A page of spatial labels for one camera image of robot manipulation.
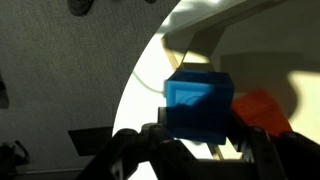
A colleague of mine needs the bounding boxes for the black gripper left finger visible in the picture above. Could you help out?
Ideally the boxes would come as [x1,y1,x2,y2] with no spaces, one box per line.
[76,106,214,180]

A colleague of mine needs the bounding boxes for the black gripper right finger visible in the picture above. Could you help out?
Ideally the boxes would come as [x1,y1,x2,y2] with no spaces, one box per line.
[226,111,320,180]

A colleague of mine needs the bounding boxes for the blue block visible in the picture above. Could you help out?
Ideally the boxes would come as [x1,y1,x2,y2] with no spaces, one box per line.
[163,69,235,146]

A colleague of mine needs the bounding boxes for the orange block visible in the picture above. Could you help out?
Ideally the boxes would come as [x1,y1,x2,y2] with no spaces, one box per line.
[231,89,294,138]

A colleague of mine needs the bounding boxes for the wooden tray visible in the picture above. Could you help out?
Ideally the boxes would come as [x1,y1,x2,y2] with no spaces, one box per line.
[160,0,320,161]

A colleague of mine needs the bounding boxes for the black floor equipment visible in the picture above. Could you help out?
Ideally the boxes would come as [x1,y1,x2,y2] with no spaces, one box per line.
[0,139,31,176]

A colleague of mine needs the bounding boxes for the dark shoe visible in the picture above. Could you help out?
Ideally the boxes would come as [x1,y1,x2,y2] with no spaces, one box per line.
[66,0,95,17]

